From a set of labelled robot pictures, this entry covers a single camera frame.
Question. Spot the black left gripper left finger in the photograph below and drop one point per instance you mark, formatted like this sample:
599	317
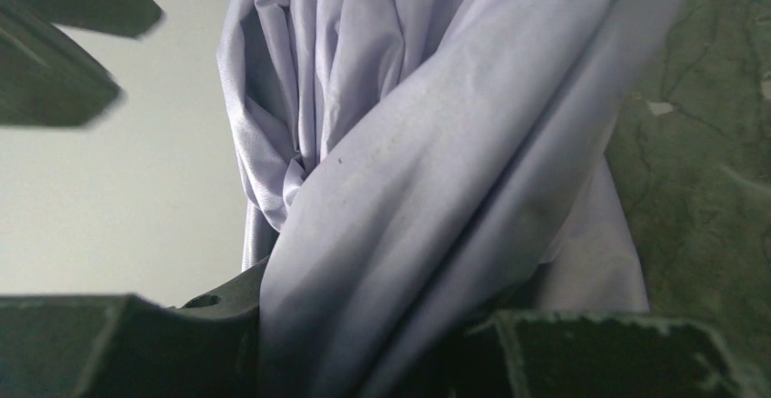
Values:
125	346

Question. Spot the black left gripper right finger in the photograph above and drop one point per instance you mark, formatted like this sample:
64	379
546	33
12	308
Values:
526	353

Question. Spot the lilac folding umbrella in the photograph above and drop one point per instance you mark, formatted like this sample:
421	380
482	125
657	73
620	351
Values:
408	164

